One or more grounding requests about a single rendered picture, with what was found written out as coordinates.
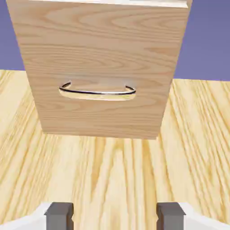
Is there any light wood cabinet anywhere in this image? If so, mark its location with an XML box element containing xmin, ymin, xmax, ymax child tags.
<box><xmin>5</xmin><ymin>0</ymin><xmax>193</xmax><ymax>140</ymax></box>

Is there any curved silver drawer handle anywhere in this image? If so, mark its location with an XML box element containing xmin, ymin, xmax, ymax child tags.
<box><xmin>58</xmin><ymin>81</ymin><xmax>137</xmax><ymax>96</ymax></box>

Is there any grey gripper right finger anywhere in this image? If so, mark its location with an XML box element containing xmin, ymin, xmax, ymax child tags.
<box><xmin>156</xmin><ymin>202</ymin><xmax>230</xmax><ymax>230</ymax></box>

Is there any light wood drawer front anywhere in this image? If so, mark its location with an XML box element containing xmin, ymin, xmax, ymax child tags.
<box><xmin>5</xmin><ymin>0</ymin><xmax>189</xmax><ymax>140</ymax></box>

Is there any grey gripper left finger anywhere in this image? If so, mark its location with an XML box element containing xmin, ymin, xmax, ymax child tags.
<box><xmin>0</xmin><ymin>202</ymin><xmax>74</xmax><ymax>230</ymax></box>

